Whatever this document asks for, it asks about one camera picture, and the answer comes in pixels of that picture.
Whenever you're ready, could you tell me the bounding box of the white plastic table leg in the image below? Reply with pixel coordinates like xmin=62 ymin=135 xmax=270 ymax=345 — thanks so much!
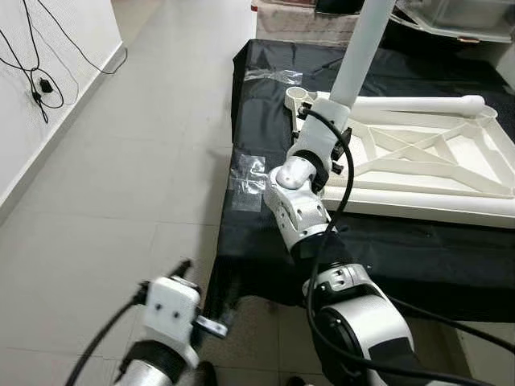
xmin=328 ymin=0 xmax=397 ymax=109
xmin=334 ymin=95 xmax=486 ymax=117
xmin=322 ymin=179 xmax=515 ymax=216

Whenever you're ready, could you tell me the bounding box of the black left robot foot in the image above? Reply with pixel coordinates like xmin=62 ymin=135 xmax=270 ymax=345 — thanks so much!
xmin=193 ymin=362 xmax=218 ymax=386

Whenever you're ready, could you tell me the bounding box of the black tablecloth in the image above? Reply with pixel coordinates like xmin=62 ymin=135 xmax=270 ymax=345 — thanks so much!
xmin=203 ymin=39 xmax=515 ymax=322

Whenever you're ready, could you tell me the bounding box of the clear tape strip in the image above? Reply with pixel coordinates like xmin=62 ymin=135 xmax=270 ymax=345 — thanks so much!
xmin=245 ymin=68 xmax=305 ymax=83

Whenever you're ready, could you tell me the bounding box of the clear tape patch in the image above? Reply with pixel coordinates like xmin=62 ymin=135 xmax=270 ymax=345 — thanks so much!
xmin=228 ymin=153 xmax=270 ymax=214

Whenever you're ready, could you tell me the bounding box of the beige patterned box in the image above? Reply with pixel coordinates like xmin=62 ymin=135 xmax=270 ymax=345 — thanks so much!
xmin=253 ymin=0 xmax=379 ymax=45

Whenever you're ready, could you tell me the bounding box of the black round basin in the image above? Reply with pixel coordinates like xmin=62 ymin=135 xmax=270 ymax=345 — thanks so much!
xmin=314 ymin=0 xmax=363 ymax=15

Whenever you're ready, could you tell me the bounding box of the clear plastic storage box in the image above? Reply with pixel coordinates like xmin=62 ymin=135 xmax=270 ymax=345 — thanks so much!
xmin=394 ymin=0 xmax=515 ymax=43

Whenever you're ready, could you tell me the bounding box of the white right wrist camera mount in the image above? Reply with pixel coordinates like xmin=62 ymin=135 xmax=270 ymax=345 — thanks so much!
xmin=291 ymin=95 xmax=353 ymax=174

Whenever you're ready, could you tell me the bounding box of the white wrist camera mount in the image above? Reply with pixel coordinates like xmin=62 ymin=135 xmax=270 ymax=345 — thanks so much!
xmin=291 ymin=95 xmax=353 ymax=174
xmin=143 ymin=276 xmax=204 ymax=348

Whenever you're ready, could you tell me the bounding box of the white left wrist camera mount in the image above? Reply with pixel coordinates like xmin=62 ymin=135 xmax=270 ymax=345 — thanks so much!
xmin=143 ymin=276 xmax=204 ymax=348

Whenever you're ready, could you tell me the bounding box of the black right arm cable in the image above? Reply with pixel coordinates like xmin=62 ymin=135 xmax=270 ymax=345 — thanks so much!
xmin=299 ymin=106 xmax=515 ymax=386

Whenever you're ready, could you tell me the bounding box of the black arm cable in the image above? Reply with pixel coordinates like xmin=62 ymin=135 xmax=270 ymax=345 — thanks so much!
xmin=299 ymin=106 xmax=515 ymax=386
xmin=64 ymin=289 xmax=150 ymax=386

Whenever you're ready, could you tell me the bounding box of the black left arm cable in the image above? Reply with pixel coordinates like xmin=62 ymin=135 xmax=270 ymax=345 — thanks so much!
xmin=64 ymin=289 xmax=150 ymax=386

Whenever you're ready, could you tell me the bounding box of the black wall cable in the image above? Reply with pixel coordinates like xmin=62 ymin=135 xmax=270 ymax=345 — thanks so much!
xmin=44 ymin=0 xmax=130 ymax=75
xmin=0 ymin=0 xmax=65 ymax=125

